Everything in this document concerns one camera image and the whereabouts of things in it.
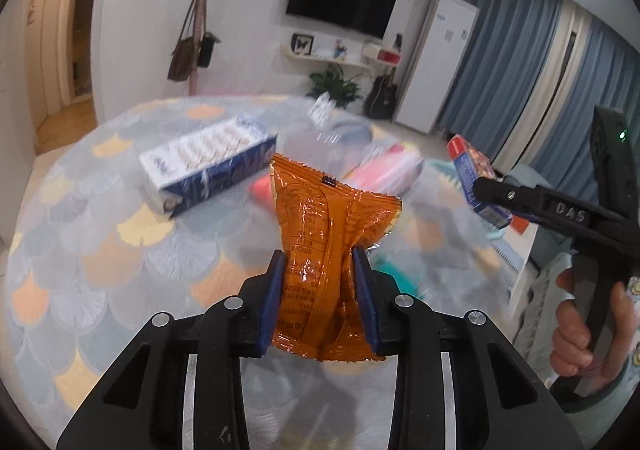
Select blue curtain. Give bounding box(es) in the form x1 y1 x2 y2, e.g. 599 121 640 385
436 0 639 201

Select black hanging bag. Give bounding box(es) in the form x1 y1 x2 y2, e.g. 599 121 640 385
198 32 220 68

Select white red wall cabinet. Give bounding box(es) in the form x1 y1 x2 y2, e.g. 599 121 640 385
362 42 401 67

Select white standing air conditioner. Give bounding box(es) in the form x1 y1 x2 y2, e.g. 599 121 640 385
394 0 478 134

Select brown hanging bag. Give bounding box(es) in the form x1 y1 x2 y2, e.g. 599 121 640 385
167 0 198 82

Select orange snack packet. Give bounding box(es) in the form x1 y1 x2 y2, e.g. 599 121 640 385
270 153 402 362

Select white dotted wrapper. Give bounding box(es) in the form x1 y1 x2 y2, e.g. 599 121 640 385
308 92 335 129

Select white lower wall shelf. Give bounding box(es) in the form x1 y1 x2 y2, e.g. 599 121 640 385
280 44 373 72

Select pink white tube container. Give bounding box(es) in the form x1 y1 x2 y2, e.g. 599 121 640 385
248 143 426 203

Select butterfly picture frame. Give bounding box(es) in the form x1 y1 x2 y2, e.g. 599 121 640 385
290 33 314 56

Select right hand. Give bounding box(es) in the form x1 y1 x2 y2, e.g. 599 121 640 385
550 282 637 390

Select blue snack box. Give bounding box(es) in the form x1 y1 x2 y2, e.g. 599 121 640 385
447 135 512 229

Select teal tissue pack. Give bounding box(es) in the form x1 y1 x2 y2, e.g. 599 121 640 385
373 252 423 299

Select light blue laundry basket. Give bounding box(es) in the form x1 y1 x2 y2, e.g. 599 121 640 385
487 226 536 283

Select scale pattern tablecloth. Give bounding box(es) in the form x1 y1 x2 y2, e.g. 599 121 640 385
2 93 526 450

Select green potted plant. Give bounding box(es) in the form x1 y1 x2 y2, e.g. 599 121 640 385
307 64 361 109

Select black guitar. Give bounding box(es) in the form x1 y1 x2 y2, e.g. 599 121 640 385
363 67 398 120

